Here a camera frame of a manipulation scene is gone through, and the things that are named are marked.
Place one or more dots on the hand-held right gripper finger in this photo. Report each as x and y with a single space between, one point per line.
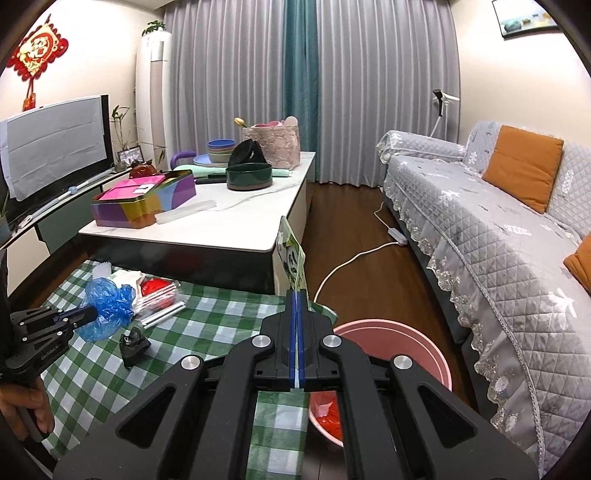
294 341
301 341

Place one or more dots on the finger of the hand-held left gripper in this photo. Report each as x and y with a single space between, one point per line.
78 314
46 333

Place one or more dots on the blue plastic bag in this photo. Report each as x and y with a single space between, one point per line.
108 302

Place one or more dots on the purple foam net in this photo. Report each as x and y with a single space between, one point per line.
104 267

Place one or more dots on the red plastic bag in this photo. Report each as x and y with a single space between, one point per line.
328 415

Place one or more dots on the clear red wrapper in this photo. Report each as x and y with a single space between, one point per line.
157 290

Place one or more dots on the green white packet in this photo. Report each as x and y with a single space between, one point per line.
291 258

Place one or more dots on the pink plastic basin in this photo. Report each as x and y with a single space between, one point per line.
392 337

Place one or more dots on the person's left hand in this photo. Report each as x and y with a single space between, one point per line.
23 406

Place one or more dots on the white bag with green print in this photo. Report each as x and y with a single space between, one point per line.
127 281

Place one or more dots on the small black clip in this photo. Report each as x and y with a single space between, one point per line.
134 346

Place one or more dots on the white wrapped straw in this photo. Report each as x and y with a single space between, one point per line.
161 314

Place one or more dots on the television stand cabinet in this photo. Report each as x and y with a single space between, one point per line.
60 226

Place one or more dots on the green checked tablecloth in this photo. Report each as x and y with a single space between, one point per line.
184 332

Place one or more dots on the colourful tin box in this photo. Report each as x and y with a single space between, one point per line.
138 210

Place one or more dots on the white power strip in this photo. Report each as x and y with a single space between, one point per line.
398 236

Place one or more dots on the white top coffee table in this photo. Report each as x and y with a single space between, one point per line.
258 203

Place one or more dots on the red teapot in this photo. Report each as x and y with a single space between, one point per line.
143 170

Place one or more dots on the white television cover cloth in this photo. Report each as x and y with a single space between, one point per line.
55 147

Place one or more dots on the dark green pot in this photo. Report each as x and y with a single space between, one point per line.
249 177

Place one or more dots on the black remote control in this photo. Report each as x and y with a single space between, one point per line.
210 181

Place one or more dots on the black television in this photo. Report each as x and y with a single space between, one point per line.
107 134

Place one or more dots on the mint green cloth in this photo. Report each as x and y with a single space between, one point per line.
194 170

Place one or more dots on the bamboo plant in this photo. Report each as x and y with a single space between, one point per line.
121 129

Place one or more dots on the black lid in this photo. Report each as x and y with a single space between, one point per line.
247 152

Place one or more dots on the pink lace basket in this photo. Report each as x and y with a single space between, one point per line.
279 145

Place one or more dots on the blue plate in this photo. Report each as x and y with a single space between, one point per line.
207 160

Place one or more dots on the grey quilted sofa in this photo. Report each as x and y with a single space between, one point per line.
485 254

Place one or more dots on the stack of coloured bowls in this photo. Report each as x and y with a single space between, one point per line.
221 150

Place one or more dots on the yellow flower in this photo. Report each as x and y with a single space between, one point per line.
240 122

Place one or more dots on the white standing air conditioner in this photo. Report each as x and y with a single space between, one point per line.
154 92

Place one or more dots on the grey curtain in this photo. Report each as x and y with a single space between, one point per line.
221 69
383 83

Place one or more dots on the teal curtain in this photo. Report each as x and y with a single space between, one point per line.
302 69

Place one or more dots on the orange cushion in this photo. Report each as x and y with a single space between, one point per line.
524 168
581 267

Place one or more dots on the green trailing plant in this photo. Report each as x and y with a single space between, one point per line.
154 27

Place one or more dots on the photo frame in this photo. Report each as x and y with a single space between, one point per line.
129 156

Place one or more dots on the red knot wall ornament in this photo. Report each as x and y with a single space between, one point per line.
37 50

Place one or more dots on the framed wall picture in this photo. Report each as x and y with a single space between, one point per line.
524 18

